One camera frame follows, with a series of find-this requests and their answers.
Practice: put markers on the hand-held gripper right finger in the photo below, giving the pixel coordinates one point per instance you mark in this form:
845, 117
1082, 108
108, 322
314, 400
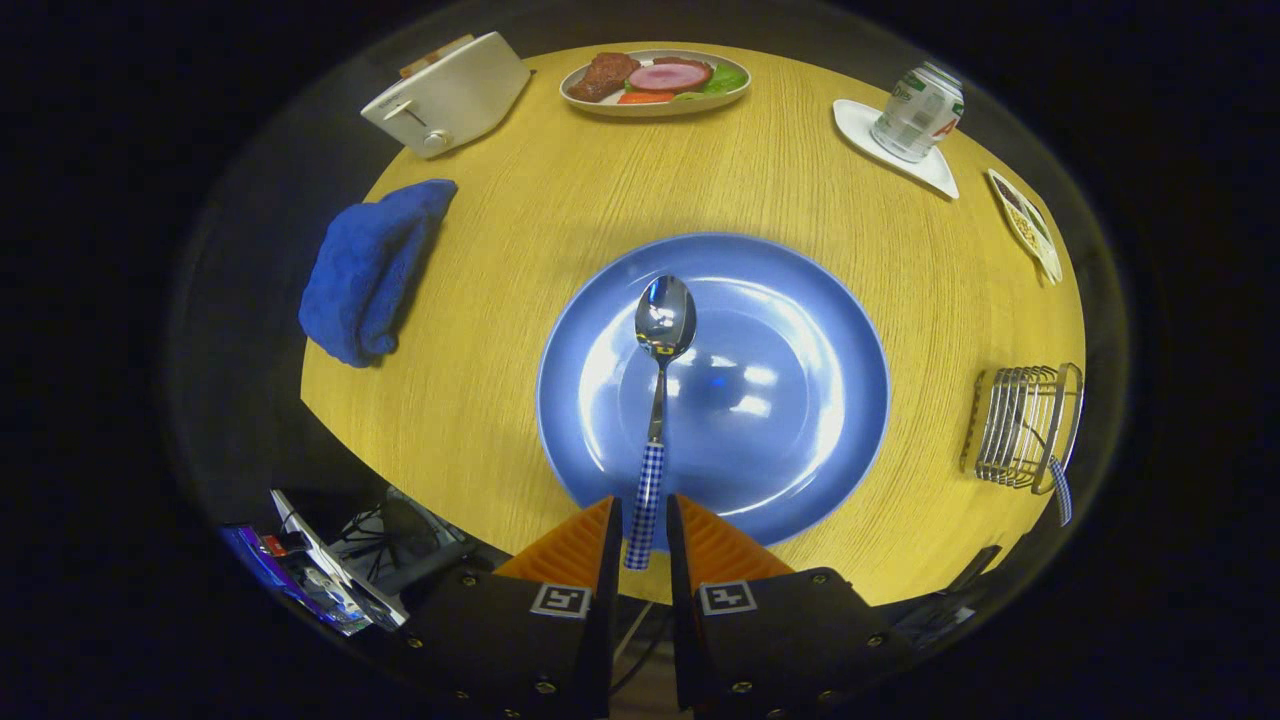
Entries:
674, 560

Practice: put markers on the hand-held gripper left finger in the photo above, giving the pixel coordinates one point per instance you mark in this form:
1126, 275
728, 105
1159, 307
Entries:
612, 560

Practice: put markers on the blue round plate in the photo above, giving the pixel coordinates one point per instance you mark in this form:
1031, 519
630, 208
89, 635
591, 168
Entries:
780, 400

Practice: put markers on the black flat object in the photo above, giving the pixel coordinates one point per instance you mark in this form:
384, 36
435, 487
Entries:
950, 595

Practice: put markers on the open laptop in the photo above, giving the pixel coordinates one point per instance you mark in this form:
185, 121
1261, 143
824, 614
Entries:
320, 580

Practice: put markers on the blue folded cloth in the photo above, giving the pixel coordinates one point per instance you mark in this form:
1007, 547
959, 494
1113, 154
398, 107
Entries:
370, 270

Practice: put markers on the white food plate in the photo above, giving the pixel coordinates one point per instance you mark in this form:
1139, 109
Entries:
660, 108

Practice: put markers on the red tomato slice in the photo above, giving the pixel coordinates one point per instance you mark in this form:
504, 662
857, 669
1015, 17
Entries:
645, 97

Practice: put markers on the white coaster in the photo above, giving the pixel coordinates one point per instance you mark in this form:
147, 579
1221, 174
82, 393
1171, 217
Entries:
860, 125

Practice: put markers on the pink ham slice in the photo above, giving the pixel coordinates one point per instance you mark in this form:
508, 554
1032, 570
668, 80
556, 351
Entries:
668, 77

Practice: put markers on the green lettuce leaf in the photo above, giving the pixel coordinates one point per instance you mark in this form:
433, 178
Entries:
726, 79

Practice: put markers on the brown steak piece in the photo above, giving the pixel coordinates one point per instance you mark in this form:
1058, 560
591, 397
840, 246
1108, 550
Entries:
603, 76

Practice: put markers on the white divided seasoning tray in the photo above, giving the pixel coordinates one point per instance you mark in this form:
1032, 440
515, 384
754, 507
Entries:
1025, 225

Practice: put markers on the white toaster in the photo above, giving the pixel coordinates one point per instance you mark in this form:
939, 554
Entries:
450, 95

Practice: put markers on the toast slice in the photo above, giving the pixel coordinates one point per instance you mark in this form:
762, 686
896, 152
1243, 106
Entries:
435, 55

